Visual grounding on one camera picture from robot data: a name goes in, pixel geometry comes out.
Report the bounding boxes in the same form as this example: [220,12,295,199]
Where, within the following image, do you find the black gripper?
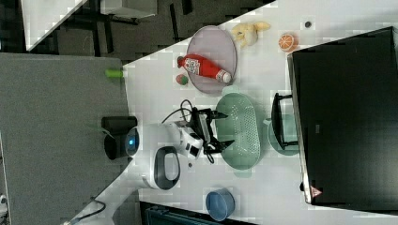
[189,107,235,154]

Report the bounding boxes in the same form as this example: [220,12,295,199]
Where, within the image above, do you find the green plastic strainer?
[215,85,262,178]

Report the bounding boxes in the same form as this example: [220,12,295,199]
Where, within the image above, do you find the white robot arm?
[62,108,233,225]

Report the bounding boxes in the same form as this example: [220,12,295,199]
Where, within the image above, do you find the small strawberry toy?
[176,74,189,85]

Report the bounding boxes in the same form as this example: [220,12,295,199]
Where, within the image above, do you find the green cup by oven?
[263,114,299,156]

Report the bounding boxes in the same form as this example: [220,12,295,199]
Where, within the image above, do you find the red ketchup bottle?
[177,53,232,83]

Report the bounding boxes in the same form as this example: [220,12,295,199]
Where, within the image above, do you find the blue plastic bowl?
[206,188,236,221]

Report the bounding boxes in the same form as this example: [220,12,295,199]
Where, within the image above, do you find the purple oval plate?
[187,25,237,96]

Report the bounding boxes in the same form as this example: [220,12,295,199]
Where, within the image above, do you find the black cylinder base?
[101,116,138,160]

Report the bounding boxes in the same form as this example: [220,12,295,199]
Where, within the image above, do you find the yellow plush toy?
[231,22,270,48]

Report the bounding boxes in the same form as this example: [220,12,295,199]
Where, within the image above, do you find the dark blue crate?
[145,206,222,225]

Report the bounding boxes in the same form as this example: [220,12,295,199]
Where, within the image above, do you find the orange slice toy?
[278,33,298,53]

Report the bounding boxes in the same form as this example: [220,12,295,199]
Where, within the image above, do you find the green marker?
[105,69,124,78]

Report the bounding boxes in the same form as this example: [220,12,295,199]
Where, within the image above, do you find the black oven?
[287,27,398,215]

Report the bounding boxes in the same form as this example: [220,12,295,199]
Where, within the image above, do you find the grey table at top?
[100,0,158,19]

